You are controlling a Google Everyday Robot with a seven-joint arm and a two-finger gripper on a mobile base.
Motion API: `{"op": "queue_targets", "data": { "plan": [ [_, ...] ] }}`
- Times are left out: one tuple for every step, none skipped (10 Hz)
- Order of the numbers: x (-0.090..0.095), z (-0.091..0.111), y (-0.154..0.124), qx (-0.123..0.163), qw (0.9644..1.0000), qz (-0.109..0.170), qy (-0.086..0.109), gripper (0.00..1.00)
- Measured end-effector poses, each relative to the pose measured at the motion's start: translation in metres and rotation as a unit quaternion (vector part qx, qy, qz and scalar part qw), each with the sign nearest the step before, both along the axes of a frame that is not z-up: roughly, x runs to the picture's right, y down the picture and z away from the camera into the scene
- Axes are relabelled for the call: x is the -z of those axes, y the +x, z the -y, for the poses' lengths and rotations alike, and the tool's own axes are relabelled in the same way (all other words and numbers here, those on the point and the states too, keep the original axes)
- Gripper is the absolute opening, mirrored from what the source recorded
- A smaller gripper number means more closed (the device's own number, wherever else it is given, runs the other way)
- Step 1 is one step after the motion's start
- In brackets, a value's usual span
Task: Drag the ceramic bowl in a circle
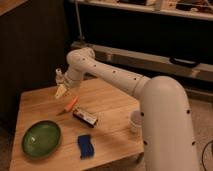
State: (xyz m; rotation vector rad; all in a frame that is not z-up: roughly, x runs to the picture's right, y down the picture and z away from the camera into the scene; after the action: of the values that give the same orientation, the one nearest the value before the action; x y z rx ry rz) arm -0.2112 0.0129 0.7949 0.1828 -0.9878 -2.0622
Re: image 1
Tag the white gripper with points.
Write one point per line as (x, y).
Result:
(71, 80)

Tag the black and white box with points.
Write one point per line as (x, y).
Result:
(85, 117)

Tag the long grey case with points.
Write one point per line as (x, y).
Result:
(147, 61)

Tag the white paper cup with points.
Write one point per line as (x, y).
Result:
(135, 121)

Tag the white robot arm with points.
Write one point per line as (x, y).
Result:
(167, 128)

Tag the blue sponge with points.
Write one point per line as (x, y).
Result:
(85, 146)

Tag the green ceramic bowl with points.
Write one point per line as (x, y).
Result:
(41, 139)

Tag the small white bottle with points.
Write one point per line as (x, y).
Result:
(59, 76)

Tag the cluttered upper shelf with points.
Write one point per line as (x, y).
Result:
(155, 9)

